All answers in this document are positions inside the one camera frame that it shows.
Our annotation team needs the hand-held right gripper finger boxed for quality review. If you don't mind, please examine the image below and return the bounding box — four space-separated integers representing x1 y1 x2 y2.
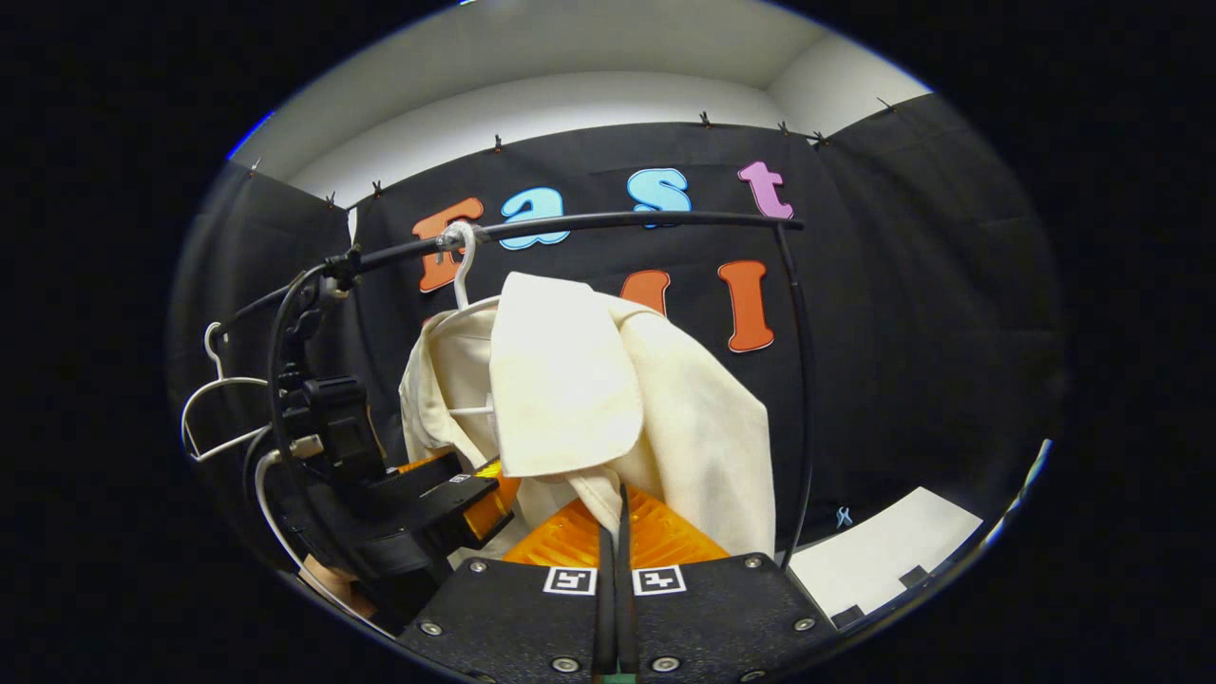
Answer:
397 496 618 683
617 484 837 683

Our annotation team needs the cream shirt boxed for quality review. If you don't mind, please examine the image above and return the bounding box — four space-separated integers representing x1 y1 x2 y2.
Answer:
399 272 778 561

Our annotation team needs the white plastic hanger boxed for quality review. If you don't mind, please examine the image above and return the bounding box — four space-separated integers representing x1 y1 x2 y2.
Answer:
180 321 276 464
432 220 500 419

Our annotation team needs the black clothes rack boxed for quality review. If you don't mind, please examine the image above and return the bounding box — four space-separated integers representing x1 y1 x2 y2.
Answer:
223 211 820 552

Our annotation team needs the white board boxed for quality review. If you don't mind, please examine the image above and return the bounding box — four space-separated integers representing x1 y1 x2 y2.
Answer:
788 486 984 623

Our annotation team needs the black backdrop cloth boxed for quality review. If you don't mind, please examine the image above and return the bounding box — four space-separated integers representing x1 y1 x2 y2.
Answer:
169 93 1065 571

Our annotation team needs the white cable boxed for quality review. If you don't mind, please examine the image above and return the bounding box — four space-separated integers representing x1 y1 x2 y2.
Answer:
253 435 400 639

